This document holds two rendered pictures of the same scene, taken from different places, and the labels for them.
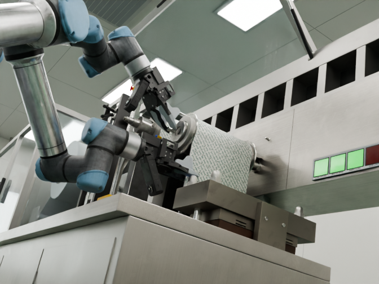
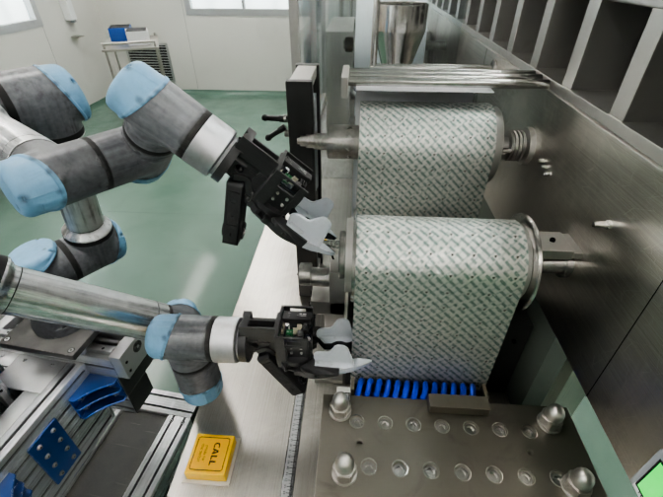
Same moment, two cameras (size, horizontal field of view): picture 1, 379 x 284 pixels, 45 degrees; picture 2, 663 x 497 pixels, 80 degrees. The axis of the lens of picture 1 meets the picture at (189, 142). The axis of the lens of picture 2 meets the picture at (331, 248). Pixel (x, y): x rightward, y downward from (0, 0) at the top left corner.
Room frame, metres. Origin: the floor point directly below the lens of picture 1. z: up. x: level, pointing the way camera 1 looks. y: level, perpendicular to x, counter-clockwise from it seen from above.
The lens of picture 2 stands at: (0.93, -0.22, 1.62)
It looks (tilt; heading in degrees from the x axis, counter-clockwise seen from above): 36 degrees down; 34
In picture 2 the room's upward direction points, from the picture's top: straight up
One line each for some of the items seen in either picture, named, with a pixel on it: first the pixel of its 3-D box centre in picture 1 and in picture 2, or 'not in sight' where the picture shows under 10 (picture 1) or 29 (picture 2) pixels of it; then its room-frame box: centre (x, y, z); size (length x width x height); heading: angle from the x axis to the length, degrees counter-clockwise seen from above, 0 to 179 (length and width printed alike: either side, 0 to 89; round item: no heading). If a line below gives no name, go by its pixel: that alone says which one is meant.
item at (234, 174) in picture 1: (217, 182); (424, 347); (1.36, -0.11, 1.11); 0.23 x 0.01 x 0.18; 120
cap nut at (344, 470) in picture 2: (215, 178); (344, 465); (1.16, -0.09, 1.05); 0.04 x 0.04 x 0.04
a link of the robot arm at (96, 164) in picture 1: (89, 169); (195, 367); (1.17, 0.25, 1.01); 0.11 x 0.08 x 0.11; 62
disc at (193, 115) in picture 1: (183, 133); (353, 254); (1.36, 0.02, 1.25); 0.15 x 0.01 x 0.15; 30
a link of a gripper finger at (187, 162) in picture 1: (188, 165); (342, 356); (1.27, -0.01, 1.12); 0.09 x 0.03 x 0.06; 112
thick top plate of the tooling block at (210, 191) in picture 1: (246, 216); (448, 458); (1.28, -0.20, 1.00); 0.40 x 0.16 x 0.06; 120
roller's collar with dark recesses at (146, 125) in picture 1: (145, 127); (343, 141); (1.56, 0.17, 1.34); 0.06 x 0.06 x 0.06; 30
